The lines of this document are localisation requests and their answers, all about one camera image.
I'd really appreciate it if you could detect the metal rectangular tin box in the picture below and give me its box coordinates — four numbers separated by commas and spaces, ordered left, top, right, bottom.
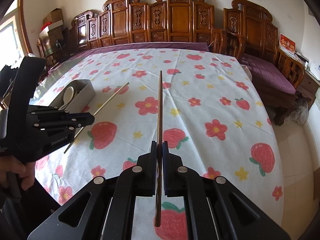
49, 79, 95, 113

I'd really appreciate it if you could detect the long carved wooden sofa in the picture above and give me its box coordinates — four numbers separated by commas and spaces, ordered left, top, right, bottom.
37, 0, 214, 64

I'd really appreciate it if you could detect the person's left hand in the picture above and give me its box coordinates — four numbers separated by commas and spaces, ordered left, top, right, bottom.
0, 156, 35, 191

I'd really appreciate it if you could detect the red calendar card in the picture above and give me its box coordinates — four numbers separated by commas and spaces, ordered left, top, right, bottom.
279, 33, 296, 55

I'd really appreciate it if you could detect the cardboard box stack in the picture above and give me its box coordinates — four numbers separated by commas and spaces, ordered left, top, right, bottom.
39, 8, 65, 56

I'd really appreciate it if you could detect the wooden window frame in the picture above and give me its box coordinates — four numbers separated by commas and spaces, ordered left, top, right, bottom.
1, 0, 32, 68

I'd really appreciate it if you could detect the strawberry flower print tablecloth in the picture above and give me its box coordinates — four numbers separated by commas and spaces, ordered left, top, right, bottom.
29, 49, 289, 239

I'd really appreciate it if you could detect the light bamboo chopstick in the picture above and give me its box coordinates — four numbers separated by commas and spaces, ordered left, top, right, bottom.
63, 82, 130, 154

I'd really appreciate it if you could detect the purple armchair cushion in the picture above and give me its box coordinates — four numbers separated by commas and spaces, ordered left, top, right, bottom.
241, 54, 296, 95

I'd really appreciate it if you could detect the wooden side cabinet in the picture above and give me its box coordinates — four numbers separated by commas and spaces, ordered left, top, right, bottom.
296, 70, 319, 109

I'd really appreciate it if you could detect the carved wooden armchair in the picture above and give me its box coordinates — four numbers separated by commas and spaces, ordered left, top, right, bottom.
223, 0, 305, 126

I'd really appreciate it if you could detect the dark brown wooden chopstick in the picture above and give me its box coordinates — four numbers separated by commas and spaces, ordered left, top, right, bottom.
155, 71, 163, 228

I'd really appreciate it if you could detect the grey plastic bag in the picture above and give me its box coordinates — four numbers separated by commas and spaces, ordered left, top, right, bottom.
287, 98, 309, 126

